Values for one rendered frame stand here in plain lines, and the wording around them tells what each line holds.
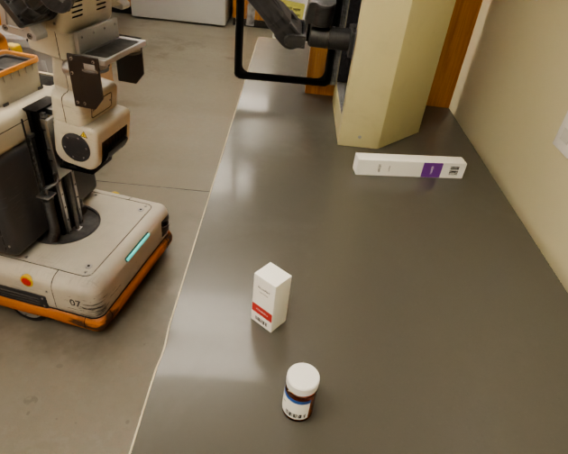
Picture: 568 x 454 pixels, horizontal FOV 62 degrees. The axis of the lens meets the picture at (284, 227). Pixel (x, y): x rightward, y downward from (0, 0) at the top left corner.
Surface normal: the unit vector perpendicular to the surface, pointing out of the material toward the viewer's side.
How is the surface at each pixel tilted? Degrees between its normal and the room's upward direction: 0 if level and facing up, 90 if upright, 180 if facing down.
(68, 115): 90
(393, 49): 90
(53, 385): 0
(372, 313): 0
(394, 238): 0
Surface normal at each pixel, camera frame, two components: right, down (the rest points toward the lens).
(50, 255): 0.09, -0.80
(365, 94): -0.04, 0.59
